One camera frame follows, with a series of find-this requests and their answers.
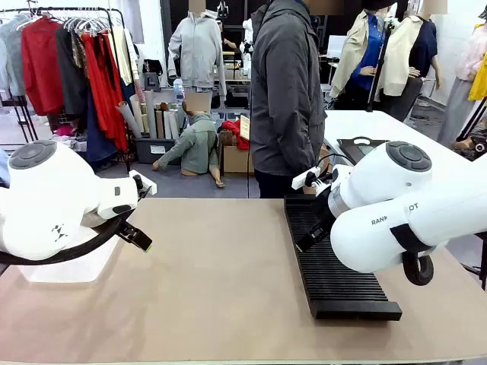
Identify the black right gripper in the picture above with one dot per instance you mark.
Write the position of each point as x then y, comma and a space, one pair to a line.
324, 211

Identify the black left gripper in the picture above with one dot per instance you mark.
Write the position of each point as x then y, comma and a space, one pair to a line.
127, 229

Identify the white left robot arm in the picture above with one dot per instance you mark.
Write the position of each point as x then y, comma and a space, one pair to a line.
45, 197

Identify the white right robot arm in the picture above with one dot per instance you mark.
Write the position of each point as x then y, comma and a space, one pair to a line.
380, 178

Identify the black slotted PCB rack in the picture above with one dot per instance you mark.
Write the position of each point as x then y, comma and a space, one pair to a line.
335, 281

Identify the clear plastic storage box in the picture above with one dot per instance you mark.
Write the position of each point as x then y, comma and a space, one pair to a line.
68, 266

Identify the dark grey storage bin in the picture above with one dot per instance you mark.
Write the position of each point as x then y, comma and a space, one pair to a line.
152, 150

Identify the brown cardboard box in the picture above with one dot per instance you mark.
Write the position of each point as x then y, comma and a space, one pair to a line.
236, 159

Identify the mannequin torso in green shirt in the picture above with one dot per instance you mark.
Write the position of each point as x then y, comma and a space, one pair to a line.
198, 140

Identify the navy blue hanging garment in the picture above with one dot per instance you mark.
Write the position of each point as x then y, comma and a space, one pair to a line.
97, 133

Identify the brown paper roll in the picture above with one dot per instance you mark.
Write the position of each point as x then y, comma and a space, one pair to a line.
160, 123

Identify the white paper roll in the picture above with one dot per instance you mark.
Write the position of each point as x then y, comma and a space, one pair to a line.
173, 123

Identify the pale grey paper roll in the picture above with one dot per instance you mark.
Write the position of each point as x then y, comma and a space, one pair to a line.
128, 119

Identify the cream paper roll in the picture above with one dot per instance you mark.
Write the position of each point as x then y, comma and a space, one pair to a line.
137, 112

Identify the red cloth bundle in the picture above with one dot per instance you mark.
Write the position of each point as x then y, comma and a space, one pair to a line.
237, 131

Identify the pink cloth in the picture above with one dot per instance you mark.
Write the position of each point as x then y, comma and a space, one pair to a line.
64, 130

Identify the white folding table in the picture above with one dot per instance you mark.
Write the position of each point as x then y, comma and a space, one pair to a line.
399, 127

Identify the person in grey jacket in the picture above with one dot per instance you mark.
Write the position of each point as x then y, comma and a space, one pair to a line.
283, 95

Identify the red hanging dress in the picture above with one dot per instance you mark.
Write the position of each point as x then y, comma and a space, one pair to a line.
106, 95

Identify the clear water bottle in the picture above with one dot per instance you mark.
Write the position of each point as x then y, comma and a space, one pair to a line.
178, 93

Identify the light blue garment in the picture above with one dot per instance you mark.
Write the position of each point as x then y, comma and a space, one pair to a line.
3, 167

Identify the black handbag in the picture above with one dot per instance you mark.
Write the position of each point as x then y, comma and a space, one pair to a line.
152, 78

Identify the dark grey hanging garment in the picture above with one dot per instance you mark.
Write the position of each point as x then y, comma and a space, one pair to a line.
72, 83

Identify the black metal clothes rack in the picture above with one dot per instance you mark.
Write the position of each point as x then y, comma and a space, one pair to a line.
114, 57

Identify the mannequin in beige coat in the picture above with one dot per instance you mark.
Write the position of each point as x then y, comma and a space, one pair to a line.
354, 57

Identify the black stand pole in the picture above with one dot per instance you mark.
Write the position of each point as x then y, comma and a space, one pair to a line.
380, 64

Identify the cream hanging garment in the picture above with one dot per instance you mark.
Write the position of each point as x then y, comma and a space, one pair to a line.
123, 53

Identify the white monitor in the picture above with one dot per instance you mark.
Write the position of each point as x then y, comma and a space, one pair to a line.
336, 45

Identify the mannequin in grey hoodie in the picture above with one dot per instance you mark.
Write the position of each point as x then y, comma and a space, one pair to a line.
198, 49

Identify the red hanging shirt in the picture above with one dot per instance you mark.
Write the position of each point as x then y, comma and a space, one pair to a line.
40, 64

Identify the mannequin in cream jacket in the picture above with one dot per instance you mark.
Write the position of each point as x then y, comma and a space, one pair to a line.
411, 57

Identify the mannequin in pink top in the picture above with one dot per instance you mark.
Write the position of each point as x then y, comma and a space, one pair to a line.
460, 95

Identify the light grey hanging shirt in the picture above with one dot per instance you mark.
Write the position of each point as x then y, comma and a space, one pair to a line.
11, 57

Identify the yellow garment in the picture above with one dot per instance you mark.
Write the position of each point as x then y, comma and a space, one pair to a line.
480, 80

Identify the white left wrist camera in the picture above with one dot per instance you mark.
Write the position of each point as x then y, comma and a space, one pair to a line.
146, 184

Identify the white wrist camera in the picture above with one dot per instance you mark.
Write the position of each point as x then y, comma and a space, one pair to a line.
146, 184
304, 179

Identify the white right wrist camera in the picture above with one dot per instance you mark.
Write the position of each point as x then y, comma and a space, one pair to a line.
304, 179

